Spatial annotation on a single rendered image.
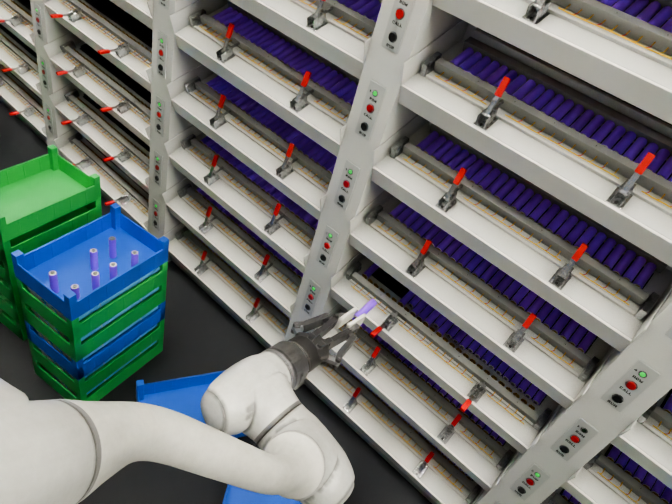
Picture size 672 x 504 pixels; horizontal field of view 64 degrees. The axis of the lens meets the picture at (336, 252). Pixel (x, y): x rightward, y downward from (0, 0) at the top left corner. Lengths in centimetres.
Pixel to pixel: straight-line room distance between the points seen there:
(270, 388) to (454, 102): 63
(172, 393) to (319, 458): 91
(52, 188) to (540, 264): 134
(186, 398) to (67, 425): 121
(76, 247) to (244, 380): 78
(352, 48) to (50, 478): 95
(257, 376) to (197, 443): 26
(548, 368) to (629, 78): 59
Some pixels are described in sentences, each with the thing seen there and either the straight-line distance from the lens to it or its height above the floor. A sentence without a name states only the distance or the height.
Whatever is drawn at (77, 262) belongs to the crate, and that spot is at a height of 40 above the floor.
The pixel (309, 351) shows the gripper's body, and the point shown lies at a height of 66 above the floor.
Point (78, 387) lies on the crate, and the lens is 161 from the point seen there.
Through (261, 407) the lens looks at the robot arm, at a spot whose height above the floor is 68.
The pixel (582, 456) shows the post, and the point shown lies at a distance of 129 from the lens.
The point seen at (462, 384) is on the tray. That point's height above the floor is 49.
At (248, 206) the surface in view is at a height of 50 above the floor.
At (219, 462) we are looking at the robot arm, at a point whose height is 81.
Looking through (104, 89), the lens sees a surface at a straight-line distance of 209.
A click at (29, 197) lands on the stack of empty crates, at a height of 40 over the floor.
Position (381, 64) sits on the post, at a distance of 112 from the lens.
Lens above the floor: 146
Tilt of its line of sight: 40 degrees down
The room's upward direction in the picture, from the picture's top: 18 degrees clockwise
